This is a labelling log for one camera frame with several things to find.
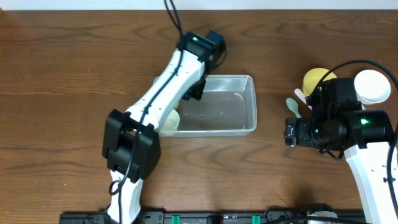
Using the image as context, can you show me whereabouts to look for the white plastic bowl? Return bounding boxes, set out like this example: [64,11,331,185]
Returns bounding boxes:
[354,70,391,105]

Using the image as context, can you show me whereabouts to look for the left black cable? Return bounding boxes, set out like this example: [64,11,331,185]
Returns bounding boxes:
[108,0,229,224]

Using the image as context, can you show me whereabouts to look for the black mounting rail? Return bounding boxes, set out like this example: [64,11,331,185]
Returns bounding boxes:
[58,205,368,224]

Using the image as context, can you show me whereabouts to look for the right black cable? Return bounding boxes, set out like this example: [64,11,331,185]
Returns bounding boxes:
[310,58,398,218]

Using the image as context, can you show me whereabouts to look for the clear plastic container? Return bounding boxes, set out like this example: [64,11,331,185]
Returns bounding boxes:
[160,75,257,138]

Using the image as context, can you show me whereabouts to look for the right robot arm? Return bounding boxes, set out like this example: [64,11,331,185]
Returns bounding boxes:
[284,78,397,223]

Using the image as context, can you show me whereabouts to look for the cream plastic cup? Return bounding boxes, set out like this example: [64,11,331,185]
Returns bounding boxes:
[161,110,180,131]

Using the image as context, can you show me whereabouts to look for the mint green plastic spoon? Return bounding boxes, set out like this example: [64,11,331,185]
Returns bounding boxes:
[285,98,301,118]

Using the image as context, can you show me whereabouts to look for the black cable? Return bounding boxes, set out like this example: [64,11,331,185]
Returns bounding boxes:
[108,0,229,224]
[310,58,398,218]

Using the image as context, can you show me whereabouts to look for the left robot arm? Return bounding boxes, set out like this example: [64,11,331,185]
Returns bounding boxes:
[102,30,226,223]

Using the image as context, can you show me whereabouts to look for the yellow plastic bowl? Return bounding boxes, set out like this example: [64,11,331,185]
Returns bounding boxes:
[302,68,329,96]

